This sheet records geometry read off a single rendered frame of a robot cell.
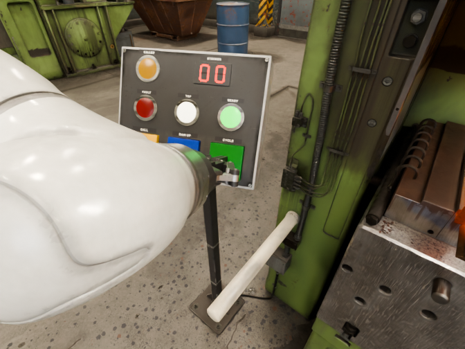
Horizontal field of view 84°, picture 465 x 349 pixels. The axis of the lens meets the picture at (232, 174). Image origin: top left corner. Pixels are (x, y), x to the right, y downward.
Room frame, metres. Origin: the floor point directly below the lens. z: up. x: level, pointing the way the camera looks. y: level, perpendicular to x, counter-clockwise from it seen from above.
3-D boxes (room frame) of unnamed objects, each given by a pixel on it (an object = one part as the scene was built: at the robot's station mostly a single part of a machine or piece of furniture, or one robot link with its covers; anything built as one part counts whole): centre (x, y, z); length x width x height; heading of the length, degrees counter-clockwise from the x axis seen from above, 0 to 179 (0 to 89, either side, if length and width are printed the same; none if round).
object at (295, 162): (0.65, -0.19, 0.80); 0.06 x 0.03 x 0.14; 51
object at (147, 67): (0.59, 0.19, 1.16); 0.05 x 0.03 x 0.04; 51
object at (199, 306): (0.61, 0.08, 0.05); 0.22 x 0.22 x 0.09; 51
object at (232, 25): (5.24, -0.01, 0.44); 0.59 x 0.59 x 0.88
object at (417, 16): (0.56, -0.35, 1.24); 0.03 x 0.03 x 0.07; 51
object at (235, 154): (0.46, 0.01, 1.01); 0.07 x 0.05 x 0.07; 76
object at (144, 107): (0.55, 0.20, 1.09); 0.05 x 0.03 x 0.04; 51
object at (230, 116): (0.50, 0.00, 1.09); 0.05 x 0.03 x 0.04; 51
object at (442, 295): (0.24, -0.39, 0.87); 0.04 x 0.03 x 0.03; 141
